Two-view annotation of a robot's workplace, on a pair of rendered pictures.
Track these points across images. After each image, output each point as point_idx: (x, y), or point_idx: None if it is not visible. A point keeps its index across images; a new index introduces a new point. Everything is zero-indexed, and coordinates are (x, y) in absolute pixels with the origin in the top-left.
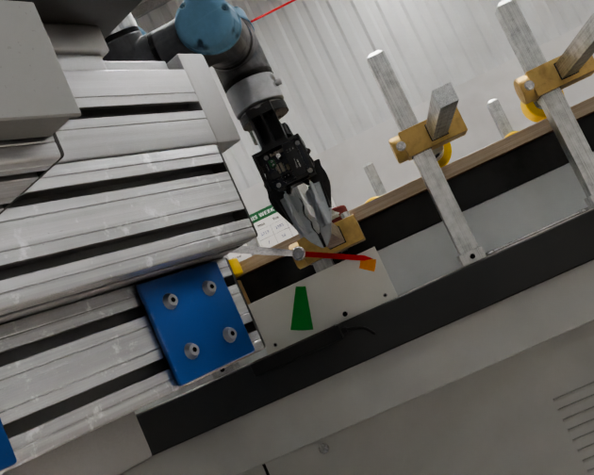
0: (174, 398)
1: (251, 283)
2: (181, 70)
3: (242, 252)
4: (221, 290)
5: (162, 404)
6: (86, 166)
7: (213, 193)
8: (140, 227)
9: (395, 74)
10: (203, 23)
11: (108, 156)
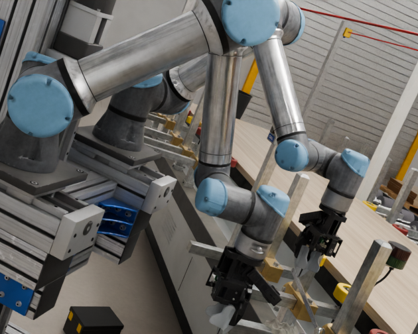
0: (255, 313)
1: (366, 317)
2: (58, 222)
3: (302, 297)
4: (28, 291)
5: (252, 309)
6: None
7: (28, 266)
8: None
9: None
10: (199, 195)
11: (1, 228)
